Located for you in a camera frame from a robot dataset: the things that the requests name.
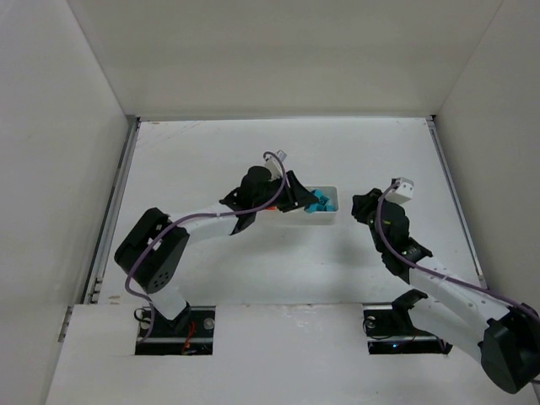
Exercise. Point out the aluminium table rail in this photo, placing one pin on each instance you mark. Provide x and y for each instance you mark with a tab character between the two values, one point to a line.
90	291
456	201

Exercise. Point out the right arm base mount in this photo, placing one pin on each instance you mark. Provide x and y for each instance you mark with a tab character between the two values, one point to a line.
390	331

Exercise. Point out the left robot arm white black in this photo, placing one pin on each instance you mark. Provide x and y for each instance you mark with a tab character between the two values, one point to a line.
152	250

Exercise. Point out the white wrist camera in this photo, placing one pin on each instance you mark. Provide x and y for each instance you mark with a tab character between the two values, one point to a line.
401	191
273	162

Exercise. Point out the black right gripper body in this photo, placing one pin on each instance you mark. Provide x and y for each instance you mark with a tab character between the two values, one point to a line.
364	207

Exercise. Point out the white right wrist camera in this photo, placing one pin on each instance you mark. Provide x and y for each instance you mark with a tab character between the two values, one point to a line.
401	191

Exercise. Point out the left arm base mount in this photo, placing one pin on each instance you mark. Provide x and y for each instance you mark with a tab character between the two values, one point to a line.
192	335

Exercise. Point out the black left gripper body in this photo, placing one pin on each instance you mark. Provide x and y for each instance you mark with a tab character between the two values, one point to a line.
291	194

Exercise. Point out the right aluminium table rail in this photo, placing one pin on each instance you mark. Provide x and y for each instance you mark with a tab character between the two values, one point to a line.
456	201

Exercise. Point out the white three-compartment tray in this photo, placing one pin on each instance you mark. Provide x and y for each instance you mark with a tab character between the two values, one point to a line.
321	216

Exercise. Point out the blue lego block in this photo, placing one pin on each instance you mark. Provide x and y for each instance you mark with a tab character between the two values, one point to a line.
312	208
322	200

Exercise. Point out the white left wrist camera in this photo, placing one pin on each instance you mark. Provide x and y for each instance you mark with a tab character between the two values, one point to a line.
273	162

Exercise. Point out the left aluminium table rail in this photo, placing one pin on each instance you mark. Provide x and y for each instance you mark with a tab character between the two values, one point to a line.
90	291

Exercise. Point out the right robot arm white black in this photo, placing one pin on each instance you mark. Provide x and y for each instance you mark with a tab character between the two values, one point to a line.
499	333

